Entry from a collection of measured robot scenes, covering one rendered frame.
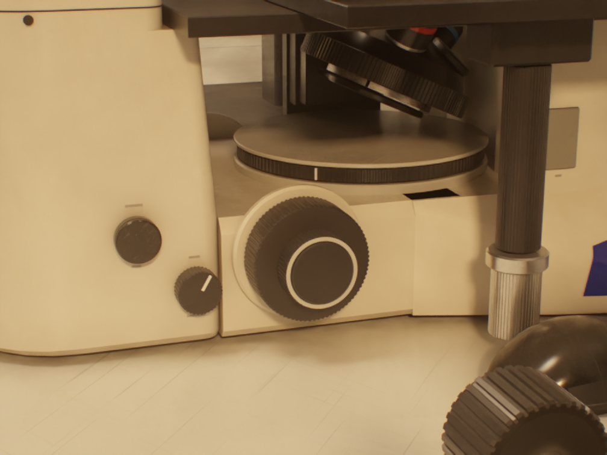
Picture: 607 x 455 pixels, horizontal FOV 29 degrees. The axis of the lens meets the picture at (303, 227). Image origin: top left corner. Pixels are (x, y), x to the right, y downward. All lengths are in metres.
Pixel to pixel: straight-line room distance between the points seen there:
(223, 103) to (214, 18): 0.70
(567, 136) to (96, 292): 0.28
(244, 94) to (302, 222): 0.72
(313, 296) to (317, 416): 0.07
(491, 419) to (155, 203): 0.34
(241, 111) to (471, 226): 0.59
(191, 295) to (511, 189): 0.17
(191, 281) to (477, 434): 0.33
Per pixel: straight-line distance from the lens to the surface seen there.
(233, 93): 1.33
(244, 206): 0.66
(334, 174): 0.68
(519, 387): 0.32
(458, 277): 0.68
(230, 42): 1.81
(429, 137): 0.75
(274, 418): 0.57
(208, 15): 0.58
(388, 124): 0.78
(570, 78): 0.70
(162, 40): 0.61
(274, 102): 1.26
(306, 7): 0.57
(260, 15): 0.58
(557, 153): 0.70
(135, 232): 0.61
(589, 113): 0.71
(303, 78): 0.80
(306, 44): 0.74
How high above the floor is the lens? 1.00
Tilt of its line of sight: 17 degrees down
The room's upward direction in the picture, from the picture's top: straight up
